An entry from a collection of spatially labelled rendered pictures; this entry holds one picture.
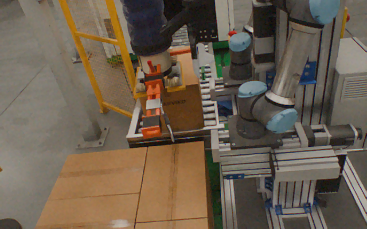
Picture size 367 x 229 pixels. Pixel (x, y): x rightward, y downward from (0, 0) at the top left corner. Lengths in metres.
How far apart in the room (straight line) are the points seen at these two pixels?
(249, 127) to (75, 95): 1.98
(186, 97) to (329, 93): 0.89
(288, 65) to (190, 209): 0.99
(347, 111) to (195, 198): 0.91
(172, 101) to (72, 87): 1.21
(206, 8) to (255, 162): 0.86
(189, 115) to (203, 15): 1.29
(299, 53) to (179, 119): 1.18
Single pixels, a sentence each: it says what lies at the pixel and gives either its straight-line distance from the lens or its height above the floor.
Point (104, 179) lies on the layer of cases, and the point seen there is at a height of 0.54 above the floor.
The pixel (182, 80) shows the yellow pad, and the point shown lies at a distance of 1.67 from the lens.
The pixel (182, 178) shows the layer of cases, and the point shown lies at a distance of 1.85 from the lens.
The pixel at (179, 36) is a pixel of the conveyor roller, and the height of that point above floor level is 0.55.
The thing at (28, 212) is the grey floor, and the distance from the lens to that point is 2.93.
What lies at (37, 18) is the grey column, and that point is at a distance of 2.69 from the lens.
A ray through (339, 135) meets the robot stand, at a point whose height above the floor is 0.98.
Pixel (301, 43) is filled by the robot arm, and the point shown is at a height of 1.48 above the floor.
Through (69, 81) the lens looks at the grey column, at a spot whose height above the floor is 0.74.
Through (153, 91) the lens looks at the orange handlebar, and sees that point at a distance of 1.38.
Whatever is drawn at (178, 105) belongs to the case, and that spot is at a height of 0.80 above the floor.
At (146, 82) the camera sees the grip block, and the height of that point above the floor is 1.23.
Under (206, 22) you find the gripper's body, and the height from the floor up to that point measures 1.66.
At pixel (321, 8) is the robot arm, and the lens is 1.03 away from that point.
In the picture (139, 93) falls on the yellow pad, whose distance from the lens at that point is 1.64.
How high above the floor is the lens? 1.94
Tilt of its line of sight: 35 degrees down
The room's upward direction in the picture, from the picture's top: 11 degrees counter-clockwise
